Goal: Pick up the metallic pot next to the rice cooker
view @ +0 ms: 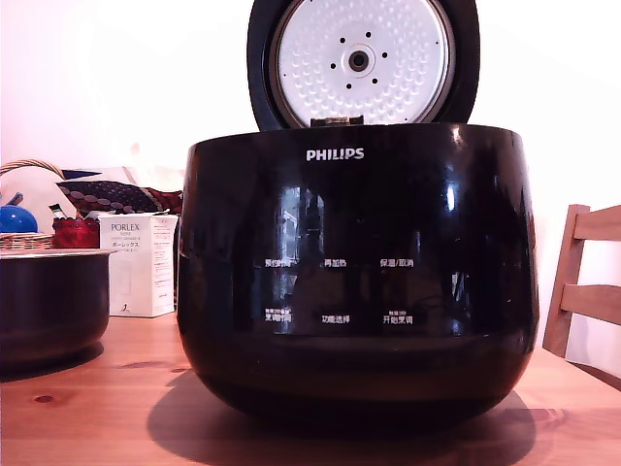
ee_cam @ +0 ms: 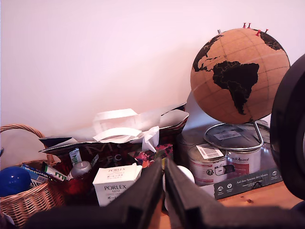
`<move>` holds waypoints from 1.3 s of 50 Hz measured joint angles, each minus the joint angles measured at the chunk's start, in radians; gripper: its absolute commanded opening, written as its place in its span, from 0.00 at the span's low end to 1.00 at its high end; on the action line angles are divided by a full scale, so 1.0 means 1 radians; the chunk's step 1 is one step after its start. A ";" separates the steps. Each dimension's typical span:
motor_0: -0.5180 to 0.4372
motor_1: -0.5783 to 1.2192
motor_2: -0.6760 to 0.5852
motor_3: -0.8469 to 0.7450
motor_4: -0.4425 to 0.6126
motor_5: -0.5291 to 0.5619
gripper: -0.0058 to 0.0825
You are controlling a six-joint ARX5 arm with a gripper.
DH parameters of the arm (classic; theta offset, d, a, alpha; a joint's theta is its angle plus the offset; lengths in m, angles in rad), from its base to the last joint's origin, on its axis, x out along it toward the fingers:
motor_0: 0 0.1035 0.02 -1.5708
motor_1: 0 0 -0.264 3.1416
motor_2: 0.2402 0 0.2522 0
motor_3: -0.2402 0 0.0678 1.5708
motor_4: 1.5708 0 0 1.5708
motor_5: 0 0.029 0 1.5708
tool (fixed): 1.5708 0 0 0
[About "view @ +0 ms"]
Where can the dark dotted patterned cushion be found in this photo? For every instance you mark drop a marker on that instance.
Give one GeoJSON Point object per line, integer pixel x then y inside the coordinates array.
{"type": "Point", "coordinates": [111, 194]}

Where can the dark metallic pot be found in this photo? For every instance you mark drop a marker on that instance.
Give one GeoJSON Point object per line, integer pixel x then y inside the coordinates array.
{"type": "Point", "coordinates": [48, 301]}

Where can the red frilled container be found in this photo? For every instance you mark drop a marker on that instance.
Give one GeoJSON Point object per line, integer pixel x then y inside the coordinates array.
{"type": "Point", "coordinates": [75, 234]}

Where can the black rice cooker lid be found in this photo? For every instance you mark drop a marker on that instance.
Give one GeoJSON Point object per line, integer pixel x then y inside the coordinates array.
{"type": "Point", "coordinates": [361, 58]}

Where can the white Porlex cardboard box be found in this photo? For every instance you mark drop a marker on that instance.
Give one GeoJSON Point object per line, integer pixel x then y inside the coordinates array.
{"type": "Point", "coordinates": [128, 262]}

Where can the woven wicker basket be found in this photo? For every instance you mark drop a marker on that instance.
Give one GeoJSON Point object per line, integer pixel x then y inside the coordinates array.
{"type": "Point", "coordinates": [26, 240]}

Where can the light wooden chair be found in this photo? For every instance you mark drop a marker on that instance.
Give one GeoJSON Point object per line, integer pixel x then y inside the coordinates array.
{"type": "Point", "coordinates": [567, 272]}

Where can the blue ball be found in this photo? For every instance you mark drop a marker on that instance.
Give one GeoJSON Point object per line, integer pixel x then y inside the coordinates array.
{"type": "Point", "coordinates": [17, 219]}

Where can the white and blue cushion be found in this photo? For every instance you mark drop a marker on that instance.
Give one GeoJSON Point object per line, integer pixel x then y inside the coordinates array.
{"type": "Point", "coordinates": [104, 174]}

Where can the black Philips rice cooker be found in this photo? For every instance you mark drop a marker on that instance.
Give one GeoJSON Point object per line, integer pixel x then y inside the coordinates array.
{"type": "Point", "coordinates": [359, 233]}

